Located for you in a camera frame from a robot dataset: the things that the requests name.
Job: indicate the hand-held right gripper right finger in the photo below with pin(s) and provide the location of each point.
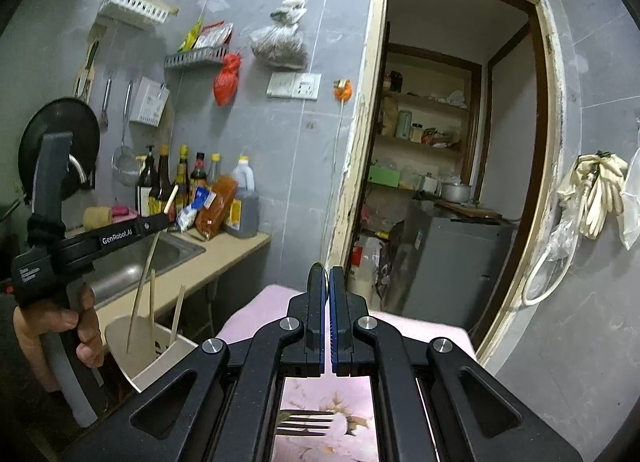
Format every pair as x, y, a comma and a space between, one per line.
340, 332

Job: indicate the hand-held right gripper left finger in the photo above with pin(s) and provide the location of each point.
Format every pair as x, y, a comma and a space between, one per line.
317, 332

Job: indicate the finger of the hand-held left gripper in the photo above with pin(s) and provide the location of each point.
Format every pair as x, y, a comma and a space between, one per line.
152, 231

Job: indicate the steel fork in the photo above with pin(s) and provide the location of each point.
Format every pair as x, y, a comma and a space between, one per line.
300, 424

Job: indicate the white plastic utensil basket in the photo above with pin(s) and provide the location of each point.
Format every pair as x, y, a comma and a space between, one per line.
150, 372

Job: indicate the person's left forearm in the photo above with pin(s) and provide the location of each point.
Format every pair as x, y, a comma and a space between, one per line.
20, 367

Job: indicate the person's left hand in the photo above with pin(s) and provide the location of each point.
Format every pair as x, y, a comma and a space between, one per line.
87, 332

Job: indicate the steel kitchen sink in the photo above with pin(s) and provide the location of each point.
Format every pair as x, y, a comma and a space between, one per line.
165, 254

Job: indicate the pink scrub pad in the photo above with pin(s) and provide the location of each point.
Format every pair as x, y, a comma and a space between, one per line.
124, 212

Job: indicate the blue white packet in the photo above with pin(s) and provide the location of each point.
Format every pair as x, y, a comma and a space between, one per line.
192, 214

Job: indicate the dark soy sauce bottle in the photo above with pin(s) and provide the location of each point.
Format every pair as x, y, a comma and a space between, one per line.
162, 181

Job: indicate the yellow sponge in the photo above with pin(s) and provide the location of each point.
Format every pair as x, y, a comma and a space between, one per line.
97, 218

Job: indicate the yellow cap sauce bottle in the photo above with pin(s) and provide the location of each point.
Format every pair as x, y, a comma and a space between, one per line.
181, 171

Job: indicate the white plastic jug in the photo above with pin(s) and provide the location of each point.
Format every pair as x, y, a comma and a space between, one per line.
363, 267

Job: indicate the orange noodle packet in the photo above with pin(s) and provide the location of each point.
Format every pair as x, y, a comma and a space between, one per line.
217, 207

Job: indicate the steel mesh strainer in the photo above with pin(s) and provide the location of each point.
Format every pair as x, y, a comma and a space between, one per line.
126, 164

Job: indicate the red cap sauce bottle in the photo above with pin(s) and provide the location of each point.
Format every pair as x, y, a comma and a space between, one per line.
198, 171

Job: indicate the pink flowered cloth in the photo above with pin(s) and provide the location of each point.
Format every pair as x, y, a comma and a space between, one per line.
425, 337

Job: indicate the clear bottle yellow cap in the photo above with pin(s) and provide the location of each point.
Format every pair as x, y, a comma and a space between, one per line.
214, 169

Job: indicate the large cooking oil jug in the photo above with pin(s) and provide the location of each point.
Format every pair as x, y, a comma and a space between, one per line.
245, 207

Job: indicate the steel curved faucet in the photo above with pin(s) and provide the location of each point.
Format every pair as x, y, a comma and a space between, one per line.
79, 169

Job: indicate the black round pan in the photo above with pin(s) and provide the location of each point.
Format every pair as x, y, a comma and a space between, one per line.
85, 126

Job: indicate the grey appliance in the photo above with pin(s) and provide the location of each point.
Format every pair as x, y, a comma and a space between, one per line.
450, 267

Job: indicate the white hanging box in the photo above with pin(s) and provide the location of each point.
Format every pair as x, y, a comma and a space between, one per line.
147, 101

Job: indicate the hanging steel peeler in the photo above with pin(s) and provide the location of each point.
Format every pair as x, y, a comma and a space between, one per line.
106, 101

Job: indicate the green box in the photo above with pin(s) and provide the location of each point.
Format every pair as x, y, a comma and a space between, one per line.
383, 175

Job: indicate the red plastic bag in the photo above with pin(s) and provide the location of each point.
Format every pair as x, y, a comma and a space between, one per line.
227, 81

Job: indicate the white kettle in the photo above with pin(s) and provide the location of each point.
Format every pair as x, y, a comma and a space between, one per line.
430, 185

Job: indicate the wooden knife holder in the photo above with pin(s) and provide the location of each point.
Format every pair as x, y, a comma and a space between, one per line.
90, 66

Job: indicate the wooden cutting board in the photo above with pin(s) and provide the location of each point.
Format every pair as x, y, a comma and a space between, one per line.
470, 210

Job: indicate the steel cooking pot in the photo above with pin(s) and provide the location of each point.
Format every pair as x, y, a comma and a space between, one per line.
456, 193

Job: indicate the green yellow seasoning packet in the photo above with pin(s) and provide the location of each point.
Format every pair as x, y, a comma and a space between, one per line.
190, 39

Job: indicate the red white seasoning packet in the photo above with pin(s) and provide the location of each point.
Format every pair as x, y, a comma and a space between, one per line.
215, 35

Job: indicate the small glass jar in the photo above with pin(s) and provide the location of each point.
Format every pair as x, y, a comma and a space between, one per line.
417, 132

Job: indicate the green cup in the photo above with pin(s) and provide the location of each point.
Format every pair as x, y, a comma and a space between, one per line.
404, 124

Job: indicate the red food packets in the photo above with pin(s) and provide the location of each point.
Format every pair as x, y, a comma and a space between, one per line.
442, 137

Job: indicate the clear bag of dried goods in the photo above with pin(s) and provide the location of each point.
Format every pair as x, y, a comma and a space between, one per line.
277, 46

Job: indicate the clear plastic bag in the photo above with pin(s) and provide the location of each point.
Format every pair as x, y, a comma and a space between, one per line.
555, 247

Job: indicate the orange plug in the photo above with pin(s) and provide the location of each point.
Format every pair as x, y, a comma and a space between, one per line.
344, 89

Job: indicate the wooden storage shelf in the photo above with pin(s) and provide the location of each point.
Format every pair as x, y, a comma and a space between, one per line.
430, 104

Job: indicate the white crumpled bag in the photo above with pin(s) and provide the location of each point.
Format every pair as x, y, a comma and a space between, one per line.
457, 98

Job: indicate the cream rubber gloves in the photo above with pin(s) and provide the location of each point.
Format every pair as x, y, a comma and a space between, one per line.
597, 197

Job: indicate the grey wall shelf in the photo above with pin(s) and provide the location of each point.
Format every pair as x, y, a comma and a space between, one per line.
195, 57

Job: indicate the white wall socket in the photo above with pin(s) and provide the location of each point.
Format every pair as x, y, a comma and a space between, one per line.
307, 86

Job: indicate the white wall basket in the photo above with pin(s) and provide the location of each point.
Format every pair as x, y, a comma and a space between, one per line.
132, 6

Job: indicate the worn wooden door frame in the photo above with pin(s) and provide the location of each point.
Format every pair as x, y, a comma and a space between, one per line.
365, 91

